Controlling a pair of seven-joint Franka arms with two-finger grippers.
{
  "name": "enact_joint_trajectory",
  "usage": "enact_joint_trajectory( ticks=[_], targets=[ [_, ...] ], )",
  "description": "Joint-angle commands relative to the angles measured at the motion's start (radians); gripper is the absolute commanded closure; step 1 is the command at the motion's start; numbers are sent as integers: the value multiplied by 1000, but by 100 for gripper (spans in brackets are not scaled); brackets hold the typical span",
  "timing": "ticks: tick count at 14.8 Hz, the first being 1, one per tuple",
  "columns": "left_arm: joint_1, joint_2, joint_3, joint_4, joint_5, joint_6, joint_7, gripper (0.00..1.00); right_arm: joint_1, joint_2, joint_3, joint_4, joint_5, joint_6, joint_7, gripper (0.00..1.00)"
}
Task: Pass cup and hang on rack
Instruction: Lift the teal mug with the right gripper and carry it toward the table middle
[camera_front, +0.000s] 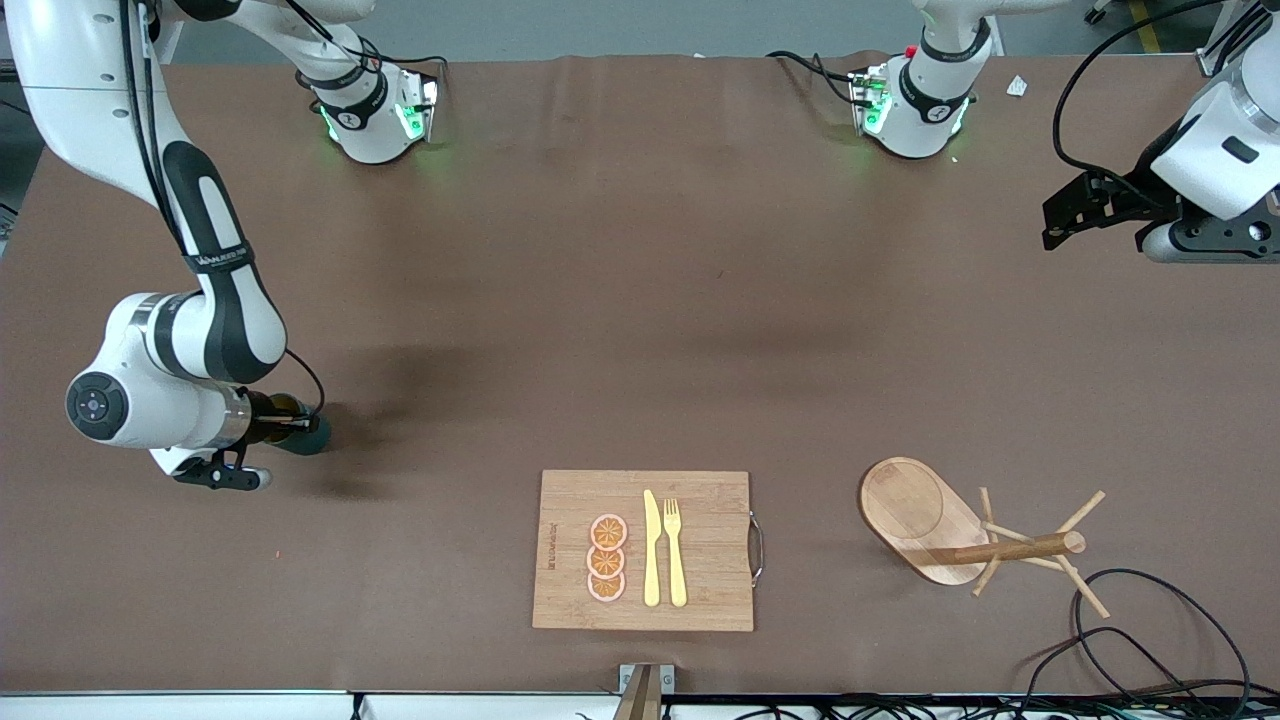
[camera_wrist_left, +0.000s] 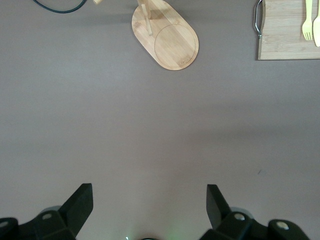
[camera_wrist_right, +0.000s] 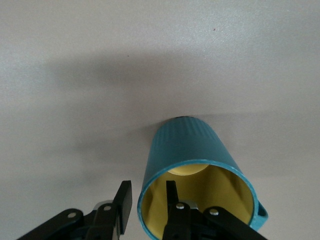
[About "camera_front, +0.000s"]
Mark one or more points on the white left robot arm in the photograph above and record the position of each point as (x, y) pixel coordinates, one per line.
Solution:
(925, 110)

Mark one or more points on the wooden mug rack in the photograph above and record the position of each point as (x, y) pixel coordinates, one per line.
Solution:
(915, 515)

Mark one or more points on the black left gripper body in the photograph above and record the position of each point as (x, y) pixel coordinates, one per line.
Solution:
(1137, 195)

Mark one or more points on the aluminium frame post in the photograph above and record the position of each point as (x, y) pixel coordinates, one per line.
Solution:
(1210, 62)

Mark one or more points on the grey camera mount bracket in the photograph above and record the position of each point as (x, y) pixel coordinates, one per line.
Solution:
(645, 695)

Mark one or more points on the yellow plastic fork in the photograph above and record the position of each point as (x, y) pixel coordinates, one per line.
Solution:
(677, 570)

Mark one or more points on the orange slice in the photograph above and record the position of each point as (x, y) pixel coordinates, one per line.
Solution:
(609, 532)

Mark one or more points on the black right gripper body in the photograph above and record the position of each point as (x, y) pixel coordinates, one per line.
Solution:
(268, 417)

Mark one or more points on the white paper scrap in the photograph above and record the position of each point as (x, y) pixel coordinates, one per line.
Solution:
(1017, 86)

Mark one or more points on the bamboo cutting board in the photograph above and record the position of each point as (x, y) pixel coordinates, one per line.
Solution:
(710, 560)

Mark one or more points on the yellow plastic knife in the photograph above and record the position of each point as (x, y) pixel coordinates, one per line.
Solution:
(652, 560)

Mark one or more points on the brown table cover sheet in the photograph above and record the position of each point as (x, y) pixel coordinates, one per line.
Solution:
(400, 580)

